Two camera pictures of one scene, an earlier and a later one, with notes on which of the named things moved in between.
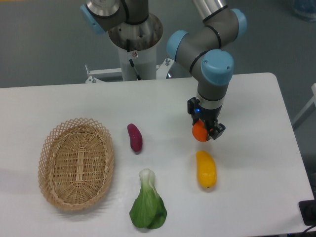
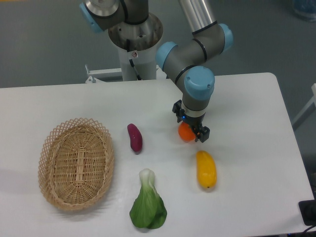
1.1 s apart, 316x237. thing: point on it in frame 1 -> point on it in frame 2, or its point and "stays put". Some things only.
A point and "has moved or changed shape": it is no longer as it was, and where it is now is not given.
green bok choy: [148, 209] stays put
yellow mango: [206, 169] stays put
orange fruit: [199, 132] has moved or changed shape
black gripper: [208, 116] -> [194, 122]
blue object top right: [306, 8] stays put
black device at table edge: [307, 210] stays put
